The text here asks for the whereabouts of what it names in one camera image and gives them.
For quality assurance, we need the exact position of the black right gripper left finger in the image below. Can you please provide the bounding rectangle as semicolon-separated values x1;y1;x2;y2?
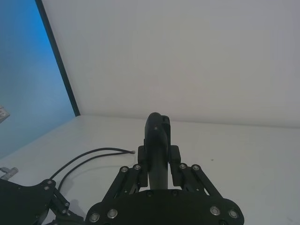
100;145;149;203

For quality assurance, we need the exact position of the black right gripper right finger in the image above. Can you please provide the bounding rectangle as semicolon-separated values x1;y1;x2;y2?
170;145;224;200

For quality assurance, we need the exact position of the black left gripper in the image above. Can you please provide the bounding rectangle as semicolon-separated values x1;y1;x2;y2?
0;179;85;225

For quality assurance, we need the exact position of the small grey object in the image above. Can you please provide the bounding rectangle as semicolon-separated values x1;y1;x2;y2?
0;105;11;125

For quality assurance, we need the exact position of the black tool cord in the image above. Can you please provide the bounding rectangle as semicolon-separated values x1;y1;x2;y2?
49;147;136;191

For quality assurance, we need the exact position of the blue panel with black frame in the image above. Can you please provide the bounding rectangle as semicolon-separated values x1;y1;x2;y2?
0;0;82;160

